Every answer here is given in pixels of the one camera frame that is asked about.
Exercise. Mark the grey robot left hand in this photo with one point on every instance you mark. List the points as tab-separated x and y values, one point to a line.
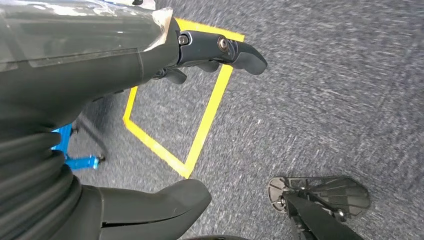
82	66

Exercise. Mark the blue metal shelf rack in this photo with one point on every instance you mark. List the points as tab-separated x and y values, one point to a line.
81	163

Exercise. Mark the robot left arm ribbed sleeve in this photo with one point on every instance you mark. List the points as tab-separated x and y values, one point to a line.
30	185

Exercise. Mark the yellow floor tape square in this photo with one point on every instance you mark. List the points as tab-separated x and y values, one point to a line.
205	122

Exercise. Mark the black round robot shell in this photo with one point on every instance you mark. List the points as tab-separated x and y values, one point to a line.
215	238

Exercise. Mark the black robot foot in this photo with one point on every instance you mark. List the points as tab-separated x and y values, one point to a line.
331	195

